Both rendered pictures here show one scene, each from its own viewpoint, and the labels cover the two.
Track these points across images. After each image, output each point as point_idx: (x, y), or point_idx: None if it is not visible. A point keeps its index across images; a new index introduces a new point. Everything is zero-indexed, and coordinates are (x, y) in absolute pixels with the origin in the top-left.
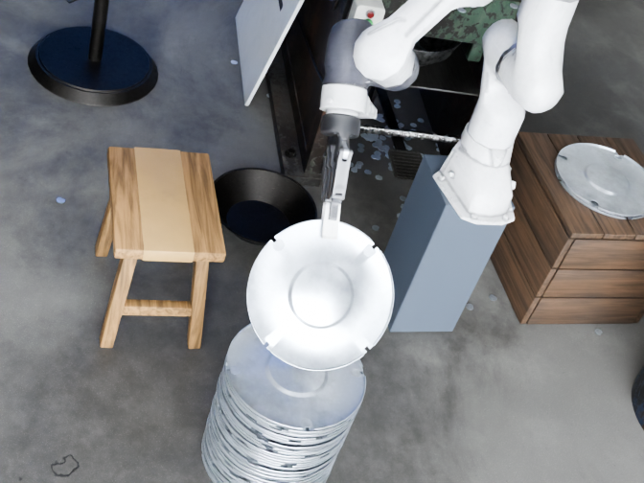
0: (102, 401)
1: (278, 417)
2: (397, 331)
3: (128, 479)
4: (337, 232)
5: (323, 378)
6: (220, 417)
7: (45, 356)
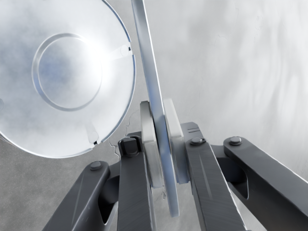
0: (10, 217)
1: (127, 79)
2: None
3: (68, 159)
4: (171, 102)
5: (72, 38)
6: None
7: None
